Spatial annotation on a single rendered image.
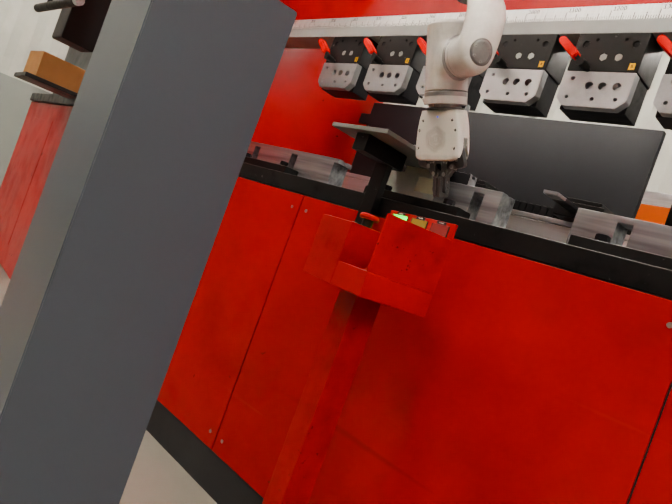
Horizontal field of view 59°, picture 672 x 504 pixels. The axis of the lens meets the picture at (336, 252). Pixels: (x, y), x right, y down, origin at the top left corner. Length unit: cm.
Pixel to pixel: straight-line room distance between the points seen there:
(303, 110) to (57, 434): 175
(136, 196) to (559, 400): 76
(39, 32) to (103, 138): 738
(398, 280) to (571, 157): 103
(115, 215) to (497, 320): 73
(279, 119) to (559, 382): 151
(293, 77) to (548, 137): 93
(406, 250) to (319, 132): 141
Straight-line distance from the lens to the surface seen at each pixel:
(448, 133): 119
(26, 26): 810
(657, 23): 142
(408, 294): 108
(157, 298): 80
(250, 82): 81
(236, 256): 176
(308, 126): 237
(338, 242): 110
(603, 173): 192
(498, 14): 118
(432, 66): 121
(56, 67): 322
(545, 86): 148
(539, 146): 203
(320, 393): 113
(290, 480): 118
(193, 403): 181
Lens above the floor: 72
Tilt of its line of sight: level
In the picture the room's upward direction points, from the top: 20 degrees clockwise
